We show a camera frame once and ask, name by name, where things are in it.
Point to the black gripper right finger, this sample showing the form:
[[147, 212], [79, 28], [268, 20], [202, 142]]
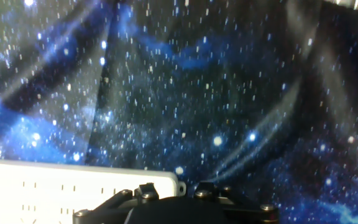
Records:
[[238, 205]]

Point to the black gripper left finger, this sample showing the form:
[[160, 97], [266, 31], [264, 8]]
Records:
[[113, 203]]

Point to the white power strip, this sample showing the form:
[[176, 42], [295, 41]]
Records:
[[57, 189]]

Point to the galaxy and forest print cloth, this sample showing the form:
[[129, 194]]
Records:
[[179, 87]]

